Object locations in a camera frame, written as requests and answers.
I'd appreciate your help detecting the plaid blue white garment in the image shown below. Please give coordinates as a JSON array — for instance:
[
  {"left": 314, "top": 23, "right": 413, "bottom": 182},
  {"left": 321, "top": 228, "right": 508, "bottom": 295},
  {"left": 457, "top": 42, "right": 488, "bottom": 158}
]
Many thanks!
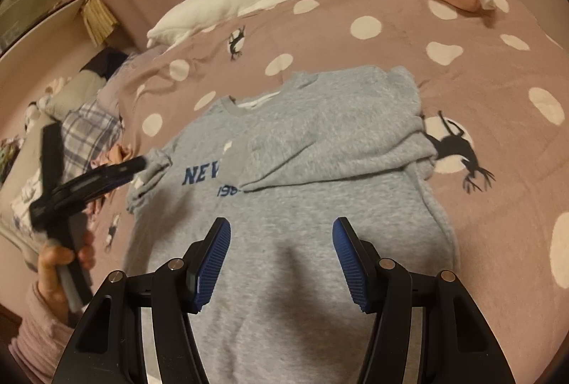
[{"left": 11, "top": 101, "right": 121, "bottom": 237}]

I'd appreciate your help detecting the grey sweatshirt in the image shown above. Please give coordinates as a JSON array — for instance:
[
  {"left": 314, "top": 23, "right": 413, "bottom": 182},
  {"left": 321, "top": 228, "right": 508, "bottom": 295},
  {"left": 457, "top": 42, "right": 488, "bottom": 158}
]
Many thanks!
[{"left": 123, "top": 66, "right": 458, "bottom": 383}]

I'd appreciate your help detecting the pink polka dot bedspread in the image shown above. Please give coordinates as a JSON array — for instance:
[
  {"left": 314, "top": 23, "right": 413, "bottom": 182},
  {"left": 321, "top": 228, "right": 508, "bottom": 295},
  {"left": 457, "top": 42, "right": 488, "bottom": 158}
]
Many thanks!
[{"left": 97, "top": 0, "right": 568, "bottom": 383}]

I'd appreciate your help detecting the cream dark pillow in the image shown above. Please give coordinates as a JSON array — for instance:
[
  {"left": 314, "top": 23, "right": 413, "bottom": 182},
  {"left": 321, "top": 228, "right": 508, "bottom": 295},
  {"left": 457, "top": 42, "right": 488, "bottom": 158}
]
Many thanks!
[{"left": 24, "top": 47, "right": 129, "bottom": 134}]

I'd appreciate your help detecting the straw woven basket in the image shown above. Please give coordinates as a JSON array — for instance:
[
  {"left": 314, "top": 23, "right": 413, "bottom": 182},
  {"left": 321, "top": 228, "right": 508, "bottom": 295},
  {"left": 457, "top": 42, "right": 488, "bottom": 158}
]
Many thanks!
[{"left": 81, "top": 0, "right": 119, "bottom": 47}]

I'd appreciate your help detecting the left hand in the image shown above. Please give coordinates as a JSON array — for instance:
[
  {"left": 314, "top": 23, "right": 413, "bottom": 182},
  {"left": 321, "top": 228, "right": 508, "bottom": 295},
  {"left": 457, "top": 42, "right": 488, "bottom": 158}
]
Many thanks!
[{"left": 36, "top": 228, "right": 97, "bottom": 328}]

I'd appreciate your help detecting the peach pink small garment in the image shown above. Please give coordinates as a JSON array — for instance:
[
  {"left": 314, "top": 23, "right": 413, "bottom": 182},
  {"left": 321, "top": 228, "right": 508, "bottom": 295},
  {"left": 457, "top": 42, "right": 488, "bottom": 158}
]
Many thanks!
[{"left": 86, "top": 143, "right": 133, "bottom": 218}]

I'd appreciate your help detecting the pink sleeve forearm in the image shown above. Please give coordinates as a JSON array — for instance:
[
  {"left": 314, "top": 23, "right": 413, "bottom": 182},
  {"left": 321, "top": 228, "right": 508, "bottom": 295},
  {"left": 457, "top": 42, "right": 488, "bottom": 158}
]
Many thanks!
[{"left": 8, "top": 281, "right": 73, "bottom": 383}]

